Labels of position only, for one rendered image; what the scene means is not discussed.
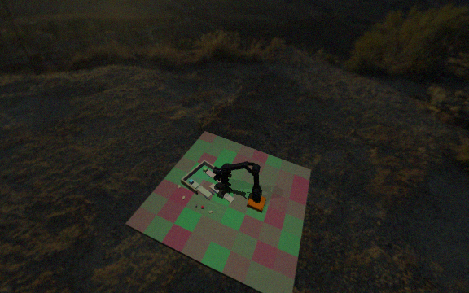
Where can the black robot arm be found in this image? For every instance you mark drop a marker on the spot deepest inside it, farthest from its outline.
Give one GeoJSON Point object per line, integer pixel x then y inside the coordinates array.
{"type": "Point", "coordinates": [226, 169]}

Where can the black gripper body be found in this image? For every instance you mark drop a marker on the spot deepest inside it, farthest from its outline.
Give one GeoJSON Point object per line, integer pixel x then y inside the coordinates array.
{"type": "Point", "coordinates": [223, 181]}

